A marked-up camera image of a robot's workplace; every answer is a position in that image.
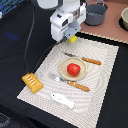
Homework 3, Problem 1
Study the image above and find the beige bowl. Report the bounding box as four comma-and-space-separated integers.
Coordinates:
121, 7, 128, 30

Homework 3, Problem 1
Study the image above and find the beige woven placemat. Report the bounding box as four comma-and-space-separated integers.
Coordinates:
17, 33, 118, 128

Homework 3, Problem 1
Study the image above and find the large dark grey pot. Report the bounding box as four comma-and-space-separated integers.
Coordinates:
85, 0, 107, 26

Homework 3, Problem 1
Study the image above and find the yellow butter box toy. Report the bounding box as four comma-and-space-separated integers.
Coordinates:
69, 35, 77, 43

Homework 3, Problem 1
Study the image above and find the white ghost-shaped toy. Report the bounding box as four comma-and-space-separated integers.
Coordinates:
51, 93, 75, 109

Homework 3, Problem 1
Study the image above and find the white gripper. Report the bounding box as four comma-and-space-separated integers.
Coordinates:
50, 3, 86, 42

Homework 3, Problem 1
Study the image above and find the fork with orange handle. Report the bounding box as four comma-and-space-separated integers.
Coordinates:
49, 73, 90, 92

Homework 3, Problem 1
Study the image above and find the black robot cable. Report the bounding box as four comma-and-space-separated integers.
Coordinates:
23, 4, 63, 75

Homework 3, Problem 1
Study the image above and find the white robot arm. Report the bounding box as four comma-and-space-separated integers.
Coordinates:
35, 0, 86, 42

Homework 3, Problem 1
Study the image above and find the red toy tomato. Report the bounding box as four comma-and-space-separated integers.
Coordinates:
67, 63, 80, 76

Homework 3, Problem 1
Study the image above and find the round beige plate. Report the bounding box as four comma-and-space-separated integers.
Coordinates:
59, 57, 87, 81

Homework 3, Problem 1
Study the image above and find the knife with orange handle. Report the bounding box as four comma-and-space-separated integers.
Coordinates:
62, 52, 101, 65

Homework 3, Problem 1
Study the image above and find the orange bread loaf toy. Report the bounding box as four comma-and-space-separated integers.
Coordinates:
22, 73, 43, 94

